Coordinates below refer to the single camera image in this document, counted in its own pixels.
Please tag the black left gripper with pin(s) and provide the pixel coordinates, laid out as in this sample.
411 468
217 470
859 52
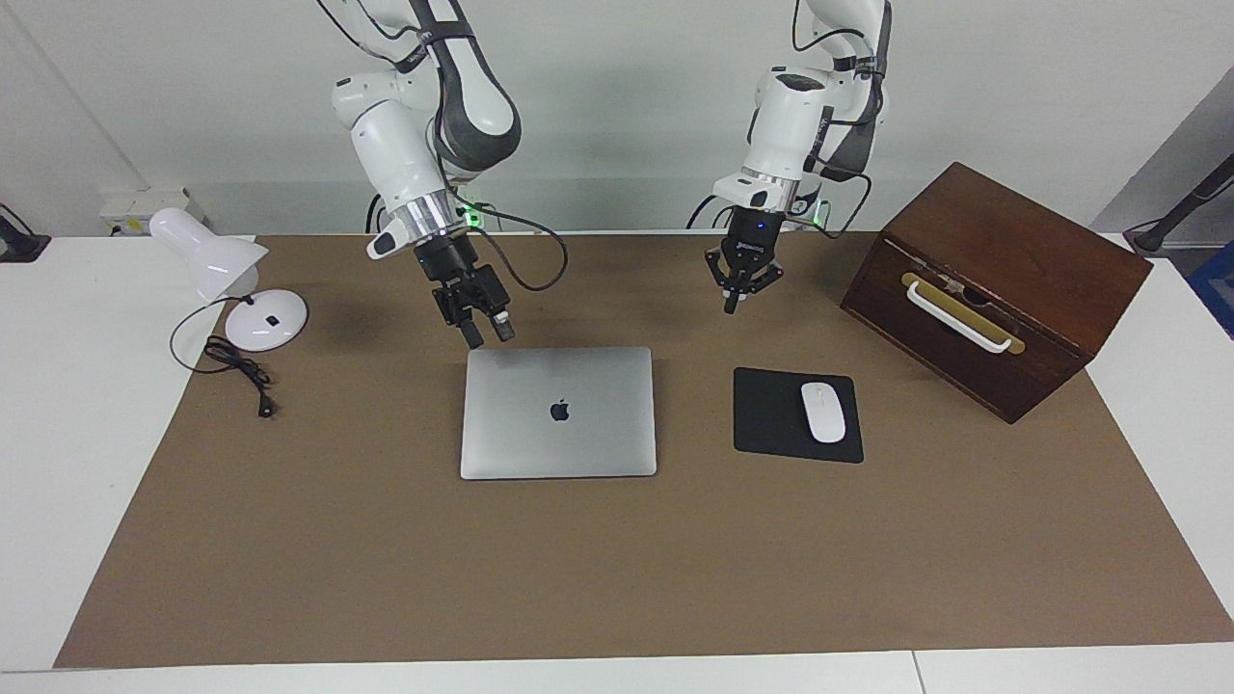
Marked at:
747 246

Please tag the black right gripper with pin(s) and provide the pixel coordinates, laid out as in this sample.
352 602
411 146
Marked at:
458 275

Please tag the silver laptop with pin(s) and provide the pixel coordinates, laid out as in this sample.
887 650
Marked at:
559 414

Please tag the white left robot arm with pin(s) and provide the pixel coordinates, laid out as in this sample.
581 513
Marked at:
786 116

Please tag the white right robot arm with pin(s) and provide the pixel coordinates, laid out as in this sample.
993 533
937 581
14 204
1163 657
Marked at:
395 145

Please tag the black mouse pad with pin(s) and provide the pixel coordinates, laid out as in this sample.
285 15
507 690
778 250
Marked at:
766 414

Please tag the white computer mouse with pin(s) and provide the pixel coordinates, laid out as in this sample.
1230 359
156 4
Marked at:
823 413

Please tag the brown table mat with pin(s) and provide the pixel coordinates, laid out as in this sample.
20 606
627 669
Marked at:
578 559

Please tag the white desk lamp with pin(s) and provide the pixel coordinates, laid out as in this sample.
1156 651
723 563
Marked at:
207 255

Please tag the dark brown wooden box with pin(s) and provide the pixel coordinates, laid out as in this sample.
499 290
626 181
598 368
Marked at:
1051 270

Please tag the black stand leg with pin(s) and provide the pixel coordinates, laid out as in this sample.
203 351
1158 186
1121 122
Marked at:
1181 212

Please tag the black clamp base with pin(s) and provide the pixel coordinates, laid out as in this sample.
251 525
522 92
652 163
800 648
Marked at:
19 246

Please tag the blue crate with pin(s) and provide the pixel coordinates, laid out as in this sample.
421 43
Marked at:
1217 289

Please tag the white wall power strip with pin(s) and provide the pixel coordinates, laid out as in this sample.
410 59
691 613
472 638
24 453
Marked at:
135 207

